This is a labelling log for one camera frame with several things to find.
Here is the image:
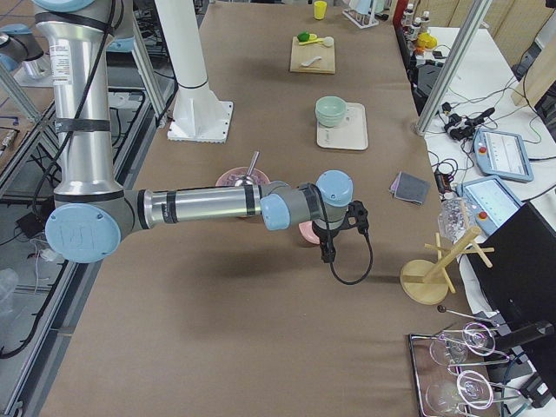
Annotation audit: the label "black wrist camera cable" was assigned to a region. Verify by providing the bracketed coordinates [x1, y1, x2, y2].
[326, 225, 373, 286]

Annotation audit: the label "far teach pendant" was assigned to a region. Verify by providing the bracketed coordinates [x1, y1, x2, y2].
[473, 129, 534, 182]

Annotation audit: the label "metal ice scoop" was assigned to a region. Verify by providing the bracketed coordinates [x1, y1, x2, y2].
[235, 150, 260, 187]

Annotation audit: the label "black computer case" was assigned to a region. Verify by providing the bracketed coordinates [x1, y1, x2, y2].
[468, 202, 555, 329]

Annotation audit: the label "small pink bowl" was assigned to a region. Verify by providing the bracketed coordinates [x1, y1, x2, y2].
[298, 221, 320, 245]

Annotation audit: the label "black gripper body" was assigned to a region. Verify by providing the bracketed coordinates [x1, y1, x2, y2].
[313, 218, 348, 263]

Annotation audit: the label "wooden mug tree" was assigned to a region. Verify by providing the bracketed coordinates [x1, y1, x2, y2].
[400, 201, 495, 304]

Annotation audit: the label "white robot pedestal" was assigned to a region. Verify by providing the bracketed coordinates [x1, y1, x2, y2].
[156, 0, 234, 143]

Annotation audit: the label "yellow plastic knife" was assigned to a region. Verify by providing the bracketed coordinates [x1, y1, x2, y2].
[298, 37, 325, 46]

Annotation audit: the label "cream rabbit tray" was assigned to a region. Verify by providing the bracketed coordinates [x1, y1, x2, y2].
[316, 103, 368, 151]

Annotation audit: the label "aluminium frame post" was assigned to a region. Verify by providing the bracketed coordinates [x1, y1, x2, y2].
[415, 0, 492, 136]

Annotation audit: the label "green stacked bowls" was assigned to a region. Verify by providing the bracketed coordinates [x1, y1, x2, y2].
[314, 96, 347, 128]

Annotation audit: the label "large pink bowl with ice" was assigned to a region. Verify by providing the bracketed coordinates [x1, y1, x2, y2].
[215, 166, 272, 188]

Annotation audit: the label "bamboo cutting board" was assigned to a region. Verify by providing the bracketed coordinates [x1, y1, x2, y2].
[289, 36, 336, 75]

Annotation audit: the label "green lime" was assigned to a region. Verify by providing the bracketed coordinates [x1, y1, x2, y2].
[297, 32, 310, 42]

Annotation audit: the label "grey folded cloth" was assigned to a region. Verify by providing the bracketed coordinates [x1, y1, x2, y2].
[389, 172, 431, 205]

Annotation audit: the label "wire glass rack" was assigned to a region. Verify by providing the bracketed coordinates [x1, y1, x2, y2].
[407, 321, 520, 416]

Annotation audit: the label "near teach pendant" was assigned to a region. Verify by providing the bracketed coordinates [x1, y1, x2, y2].
[456, 175, 523, 236]

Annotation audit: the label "teach pendant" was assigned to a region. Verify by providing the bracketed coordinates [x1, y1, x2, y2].
[456, 175, 523, 236]
[473, 129, 534, 182]

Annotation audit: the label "yellow plastic cup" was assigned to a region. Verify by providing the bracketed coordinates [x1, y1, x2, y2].
[313, 0, 328, 20]

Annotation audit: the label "white ceramic spoon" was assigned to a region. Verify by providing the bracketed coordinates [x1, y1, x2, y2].
[300, 56, 322, 68]

